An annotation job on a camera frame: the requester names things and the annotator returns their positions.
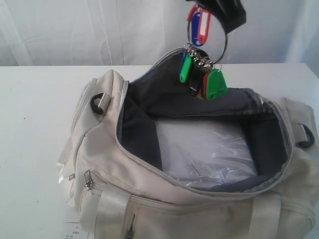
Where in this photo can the dark metal zipper pull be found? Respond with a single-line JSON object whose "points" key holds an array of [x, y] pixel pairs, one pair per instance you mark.
{"points": [[88, 180]]}

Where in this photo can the clear plastic bag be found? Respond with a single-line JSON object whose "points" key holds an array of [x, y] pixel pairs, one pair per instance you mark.
{"points": [[204, 153]]}

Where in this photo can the white paper hang tag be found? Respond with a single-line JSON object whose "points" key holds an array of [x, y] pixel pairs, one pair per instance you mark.
{"points": [[71, 229]]}

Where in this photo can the black D-ring buckle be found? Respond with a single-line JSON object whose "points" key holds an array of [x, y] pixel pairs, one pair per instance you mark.
{"points": [[100, 102]]}

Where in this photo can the blue key tag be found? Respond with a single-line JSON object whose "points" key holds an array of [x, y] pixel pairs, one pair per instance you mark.
{"points": [[194, 28]]}

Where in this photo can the black key tag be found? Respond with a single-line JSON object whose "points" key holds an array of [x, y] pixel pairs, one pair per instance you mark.
{"points": [[194, 81]]}

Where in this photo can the green key tag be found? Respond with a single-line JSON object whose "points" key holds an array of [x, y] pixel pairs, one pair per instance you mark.
{"points": [[185, 67], [215, 85]]}

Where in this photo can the cream canvas duffel bag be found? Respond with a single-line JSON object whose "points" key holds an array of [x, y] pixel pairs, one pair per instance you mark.
{"points": [[132, 197]]}

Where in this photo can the red key tag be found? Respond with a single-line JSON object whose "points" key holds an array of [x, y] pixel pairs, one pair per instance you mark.
{"points": [[204, 24]]}

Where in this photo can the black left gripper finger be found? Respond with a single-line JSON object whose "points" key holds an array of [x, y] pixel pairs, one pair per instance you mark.
{"points": [[230, 13]]}

